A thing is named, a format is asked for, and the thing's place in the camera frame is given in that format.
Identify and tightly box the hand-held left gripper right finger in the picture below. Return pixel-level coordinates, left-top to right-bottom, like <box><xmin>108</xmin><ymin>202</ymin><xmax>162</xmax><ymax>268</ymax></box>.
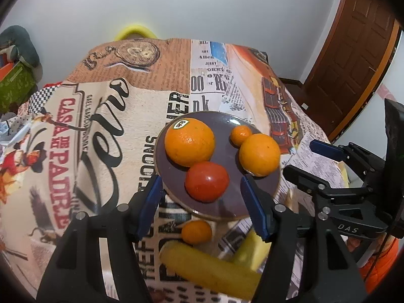
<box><xmin>240</xmin><ymin>174</ymin><xmax>368</xmax><ymax>303</ymax></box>

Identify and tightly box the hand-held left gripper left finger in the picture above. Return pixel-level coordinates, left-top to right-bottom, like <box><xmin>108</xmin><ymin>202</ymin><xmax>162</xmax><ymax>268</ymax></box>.
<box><xmin>36</xmin><ymin>174</ymin><xmax>163</xmax><ymax>303</ymax></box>

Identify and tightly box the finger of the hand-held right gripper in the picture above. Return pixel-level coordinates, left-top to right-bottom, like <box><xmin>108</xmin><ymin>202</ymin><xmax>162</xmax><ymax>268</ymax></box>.
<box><xmin>283</xmin><ymin>165</ymin><xmax>375</xmax><ymax>214</ymax></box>
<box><xmin>309</xmin><ymin>139</ymin><xmax>384</xmax><ymax>187</ymax></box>

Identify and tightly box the red tomato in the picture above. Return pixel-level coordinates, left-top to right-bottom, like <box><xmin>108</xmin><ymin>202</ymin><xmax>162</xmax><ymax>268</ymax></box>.
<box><xmin>185</xmin><ymin>161</ymin><xmax>230</xmax><ymax>203</ymax></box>

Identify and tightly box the dark round plate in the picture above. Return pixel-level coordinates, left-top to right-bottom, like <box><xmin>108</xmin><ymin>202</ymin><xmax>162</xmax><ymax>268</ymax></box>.
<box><xmin>154</xmin><ymin>111</ymin><xmax>281</xmax><ymax>220</ymax></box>

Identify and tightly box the greenish yellow banana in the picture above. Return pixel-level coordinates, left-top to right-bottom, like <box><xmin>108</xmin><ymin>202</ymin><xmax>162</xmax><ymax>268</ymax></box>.
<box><xmin>232</xmin><ymin>230</ymin><xmax>272</xmax><ymax>272</ymax></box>

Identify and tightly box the plain orange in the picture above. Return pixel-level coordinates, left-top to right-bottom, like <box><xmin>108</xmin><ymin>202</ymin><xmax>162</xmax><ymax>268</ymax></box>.
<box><xmin>239</xmin><ymin>133</ymin><xmax>281</xmax><ymax>177</ymax></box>

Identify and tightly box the person's orange clothing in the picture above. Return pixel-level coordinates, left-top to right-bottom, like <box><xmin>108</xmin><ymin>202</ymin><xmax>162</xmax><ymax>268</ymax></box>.
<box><xmin>347</xmin><ymin>235</ymin><xmax>402</xmax><ymax>292</ymax></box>

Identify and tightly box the small tangerine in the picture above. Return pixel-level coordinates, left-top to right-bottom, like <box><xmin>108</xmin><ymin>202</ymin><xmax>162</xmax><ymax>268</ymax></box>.
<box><xmin>181</xmin><ymin>220</ymin><xmax>213</xmax><ymax>245</ymax></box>
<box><xmin>230</xmin><ymin>125</ymin><xmax>253</xmax><ymax>146</ymax></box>

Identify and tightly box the printed tablecloth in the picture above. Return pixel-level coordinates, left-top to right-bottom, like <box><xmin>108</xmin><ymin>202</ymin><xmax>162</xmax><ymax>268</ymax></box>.
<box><xmin>0</xmin><ymin>38</ymin><xmax>351</xmax><ymax>303</ymax></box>

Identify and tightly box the large orange with sticker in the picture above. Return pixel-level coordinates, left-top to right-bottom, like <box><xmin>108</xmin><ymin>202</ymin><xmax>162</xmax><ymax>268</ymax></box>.
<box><xmin>165</xmin><ymin>118</ymin><xmax>216</xmax><ymax>168</ymax></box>

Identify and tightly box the brown wooden door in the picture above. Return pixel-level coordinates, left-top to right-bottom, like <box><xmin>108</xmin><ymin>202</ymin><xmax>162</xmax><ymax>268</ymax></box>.
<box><xmin>301</xmin><ymin>0</ymin><xmax>402</xmax><ymax>142</ymax></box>

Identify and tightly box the white dotted cloth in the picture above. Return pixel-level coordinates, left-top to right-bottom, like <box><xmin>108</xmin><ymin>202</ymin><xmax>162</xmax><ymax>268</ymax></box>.
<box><xmin>0</xmin><ymin>114</ymin><xmax>33</xmax><ymax>146</ymax></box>

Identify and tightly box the green box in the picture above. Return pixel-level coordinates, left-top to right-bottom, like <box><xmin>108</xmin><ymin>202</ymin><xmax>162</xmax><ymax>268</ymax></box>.
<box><xmin>0</xmin><ymin>61</ymin><xmax>37</xmax><ymax>113</ymax></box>

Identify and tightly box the grey plush cushion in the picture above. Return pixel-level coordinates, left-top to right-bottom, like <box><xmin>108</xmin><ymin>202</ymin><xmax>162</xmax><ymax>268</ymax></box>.
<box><xmin>0</xmin><ymin>25</ymin><xmax>43</xmax><ymax>77</ymax></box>

